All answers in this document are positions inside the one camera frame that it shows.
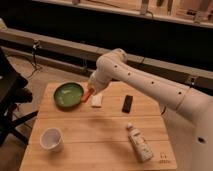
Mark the green ceramic bowl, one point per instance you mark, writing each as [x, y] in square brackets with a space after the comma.
[68, 95]

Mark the white plastic cup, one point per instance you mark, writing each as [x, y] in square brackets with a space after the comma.
[51, 140]

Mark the black rectangular bar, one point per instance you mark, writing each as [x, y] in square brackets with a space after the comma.
[127, 104]

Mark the white lying bottle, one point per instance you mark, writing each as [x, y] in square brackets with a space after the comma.
[141, 147]

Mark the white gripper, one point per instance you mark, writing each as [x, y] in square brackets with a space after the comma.
[98, 82]

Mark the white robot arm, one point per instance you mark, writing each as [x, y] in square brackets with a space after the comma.
[193, 105]

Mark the white sponge block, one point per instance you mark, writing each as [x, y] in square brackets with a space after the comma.
[96, 100]

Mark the black chair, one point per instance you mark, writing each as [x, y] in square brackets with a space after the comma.
[12, 91]

